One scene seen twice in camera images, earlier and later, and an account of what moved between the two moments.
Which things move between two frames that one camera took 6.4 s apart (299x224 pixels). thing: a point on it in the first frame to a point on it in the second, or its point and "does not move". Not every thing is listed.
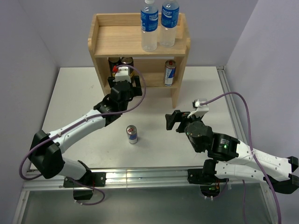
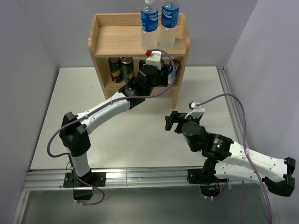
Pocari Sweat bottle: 169,22 does not move
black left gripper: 135,91 to 158,82
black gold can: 128,60 does not move
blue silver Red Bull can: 131,132 to 166,70
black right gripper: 170,119 does not move
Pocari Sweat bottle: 149,26 does not move
